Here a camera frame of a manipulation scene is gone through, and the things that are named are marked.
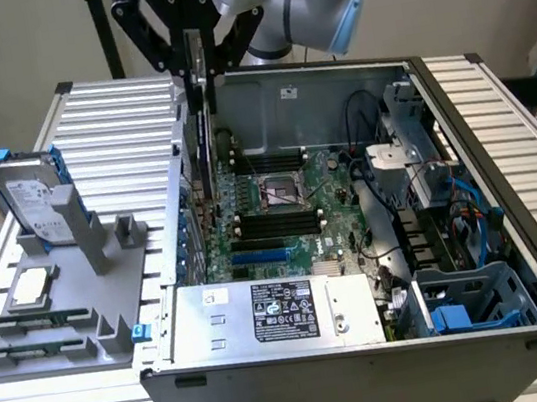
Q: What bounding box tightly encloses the grey parts rack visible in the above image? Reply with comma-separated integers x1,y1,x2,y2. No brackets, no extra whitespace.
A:
0,173,173,389

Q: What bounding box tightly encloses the black RAM slot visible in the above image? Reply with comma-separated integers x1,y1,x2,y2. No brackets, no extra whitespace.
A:
239,217,328,240
238,210,326,232
239,225,329,248
238,203,325,225

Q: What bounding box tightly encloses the metal drive cage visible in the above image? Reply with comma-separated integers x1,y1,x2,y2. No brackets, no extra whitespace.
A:
371,74,468,217

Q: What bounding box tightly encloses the silver chipset heatsink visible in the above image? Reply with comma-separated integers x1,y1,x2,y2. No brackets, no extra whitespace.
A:
311,256,346,281

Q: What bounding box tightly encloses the black open PC case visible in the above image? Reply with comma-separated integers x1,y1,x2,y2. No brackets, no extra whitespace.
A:
94,21,537,402

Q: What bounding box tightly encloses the blue expansion slot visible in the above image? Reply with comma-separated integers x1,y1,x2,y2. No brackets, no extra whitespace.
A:
229,245,292,271

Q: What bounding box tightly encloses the grey disk bay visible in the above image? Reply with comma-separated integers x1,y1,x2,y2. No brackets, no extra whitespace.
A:
407,253,537,342

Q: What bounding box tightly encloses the black gpu card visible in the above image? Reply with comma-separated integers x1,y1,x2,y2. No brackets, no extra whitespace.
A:
171,26,230,205

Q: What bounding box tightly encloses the blue case clip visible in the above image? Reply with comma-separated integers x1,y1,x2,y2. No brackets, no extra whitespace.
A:
129,322,149,345

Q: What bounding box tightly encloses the blue wire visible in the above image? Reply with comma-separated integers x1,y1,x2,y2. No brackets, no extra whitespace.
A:
437,165,513,278

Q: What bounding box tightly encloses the silver hard disk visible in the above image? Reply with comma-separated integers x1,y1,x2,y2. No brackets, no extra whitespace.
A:
0,149,79,255

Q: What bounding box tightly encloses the green motherboard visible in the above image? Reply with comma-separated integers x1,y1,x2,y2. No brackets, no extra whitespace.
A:
185,108,405,318

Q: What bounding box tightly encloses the green RAM stick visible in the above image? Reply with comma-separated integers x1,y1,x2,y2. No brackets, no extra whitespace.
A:
0,331,90,364
0,304,91,337

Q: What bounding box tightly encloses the hard drive in blue caddy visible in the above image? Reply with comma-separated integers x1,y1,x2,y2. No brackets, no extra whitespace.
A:
0,132,94,252

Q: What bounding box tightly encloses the metal CPU socket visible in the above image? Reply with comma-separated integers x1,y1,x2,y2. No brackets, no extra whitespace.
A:
255,166,315,214

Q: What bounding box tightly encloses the silver power supply unit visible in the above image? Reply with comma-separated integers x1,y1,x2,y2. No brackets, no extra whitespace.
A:
159,257,391,377

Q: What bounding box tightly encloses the black wire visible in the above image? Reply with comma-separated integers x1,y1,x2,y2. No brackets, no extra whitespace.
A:
339,86,388,151

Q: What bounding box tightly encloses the black stand pole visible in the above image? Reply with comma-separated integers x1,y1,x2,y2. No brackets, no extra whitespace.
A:
80,0,127,84

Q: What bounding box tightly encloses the silver CPU chip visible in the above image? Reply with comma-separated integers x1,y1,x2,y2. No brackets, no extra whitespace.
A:
7,266,58,307

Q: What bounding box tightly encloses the blue disk bay latch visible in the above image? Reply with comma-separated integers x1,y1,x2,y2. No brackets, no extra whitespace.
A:
429,301,477,338

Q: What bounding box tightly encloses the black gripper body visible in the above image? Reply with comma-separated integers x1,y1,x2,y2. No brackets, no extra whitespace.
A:
136,0,225,42

